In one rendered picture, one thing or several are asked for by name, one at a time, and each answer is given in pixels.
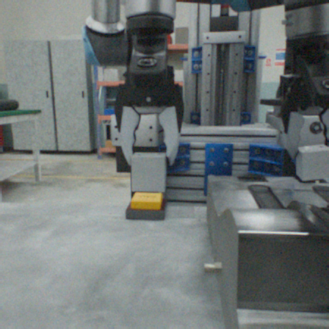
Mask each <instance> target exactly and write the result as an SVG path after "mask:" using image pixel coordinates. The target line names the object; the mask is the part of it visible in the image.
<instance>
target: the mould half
mask: <svg viewBox="0 0 329 329"><path fill-rule="evenodd" d="M237 177H238V176H207V196H206V203H207V222H208V226H209V234H210V239H211V247H212V252H213V256H214V262H221V263H222V274H217V282H218V287H219V292H220V300H221V305H222V309H223V317H224V322H225V329H329V231H326V230H325V229H323V228H320V227H319V226H318V225H316V224H314V223H312V222H311V221H310V220H308V219H307V218H306V217H304V216H303V215H302V214H301V213H299V212H298V211H295V210H292V209H259V208H258V206H257V205H256V203H255V201H254V199H253V197H252V195H251V194H250V193H249V191H248V188H247V186H248V185H251V184H261V185H265V186H268V187H271V189H272V191H273V192H274V193H275V195H276V196H277V197H278V199H279V200H281V202H282V203H283V205H284V206H285V207H287V206H288V205H289V204H290V203H291V202H292V201H293V200H297V201H299V202H300V203H301V202H304V203H305V204H312V205H315V206H318V207H319V208H320V207H326V206H327V205H328V203H327V202H326V201H325V200H324V199H323V198H321V197H320V196H319V195H318V194H317V193H315V191H314V190H313V189H312V186H316V185H321V186H328V187H329V184H323V183H300V182H299V181H298V180H297V179H295V177H269V176H262V177H265V178H266V179H267V180H268V182H239V179H238V178H237Z"/></svg>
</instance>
